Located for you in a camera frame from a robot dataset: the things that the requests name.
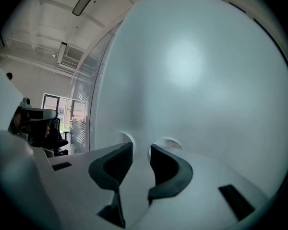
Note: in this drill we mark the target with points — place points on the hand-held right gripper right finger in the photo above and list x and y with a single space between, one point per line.
206 188

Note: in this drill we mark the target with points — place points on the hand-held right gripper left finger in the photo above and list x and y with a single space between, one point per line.
86 176

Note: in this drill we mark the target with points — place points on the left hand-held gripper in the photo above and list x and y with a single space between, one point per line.
20 118

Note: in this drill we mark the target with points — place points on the black-framed window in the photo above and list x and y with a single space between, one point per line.
52 104

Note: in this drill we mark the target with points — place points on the black office chair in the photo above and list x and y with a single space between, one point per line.
58 140

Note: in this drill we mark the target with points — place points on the glass partition with blinds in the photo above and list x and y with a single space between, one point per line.
82 109

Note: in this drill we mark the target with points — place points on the rectangular ceiling light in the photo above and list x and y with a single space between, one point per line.
62 53

